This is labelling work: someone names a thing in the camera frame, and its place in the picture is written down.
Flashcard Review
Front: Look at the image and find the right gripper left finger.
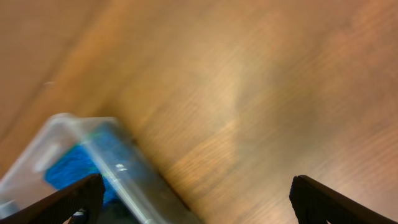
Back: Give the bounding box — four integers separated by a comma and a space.
1, 174, 105, 224

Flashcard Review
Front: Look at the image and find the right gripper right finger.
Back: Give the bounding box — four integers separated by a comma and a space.
289, 175, 397, 224

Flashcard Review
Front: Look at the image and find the blue green sequin cloth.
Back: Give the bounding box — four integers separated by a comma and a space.
44, 124, 146, 207

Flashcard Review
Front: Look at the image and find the clear plastic storage bin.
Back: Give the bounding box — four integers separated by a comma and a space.
1, 113, 200, 224

